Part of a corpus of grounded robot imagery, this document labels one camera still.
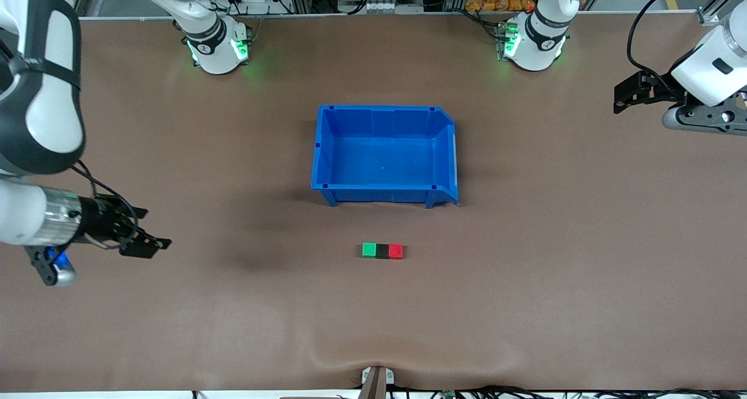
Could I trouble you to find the brown table mat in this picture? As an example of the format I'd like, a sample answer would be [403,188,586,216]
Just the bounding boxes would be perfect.
[0,11,747,393]

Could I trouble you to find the blue plastic bin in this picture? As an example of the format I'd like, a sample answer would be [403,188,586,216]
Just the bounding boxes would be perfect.
[310,104,459,208]

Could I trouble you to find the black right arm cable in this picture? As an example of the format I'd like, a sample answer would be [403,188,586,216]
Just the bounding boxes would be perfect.
[70,160,141,251]

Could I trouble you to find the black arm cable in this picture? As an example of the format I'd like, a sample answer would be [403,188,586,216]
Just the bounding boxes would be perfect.
[627,0,701,82]
[70,160,141,251]

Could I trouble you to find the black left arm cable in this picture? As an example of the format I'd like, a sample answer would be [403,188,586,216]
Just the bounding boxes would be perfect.
[627,0,701,82]

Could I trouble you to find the aluminium corner bracket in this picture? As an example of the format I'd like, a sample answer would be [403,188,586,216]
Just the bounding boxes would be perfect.
[697,0,747,26]

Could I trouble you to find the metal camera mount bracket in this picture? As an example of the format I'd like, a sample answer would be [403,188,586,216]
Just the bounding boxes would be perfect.
[360,366,395,399]

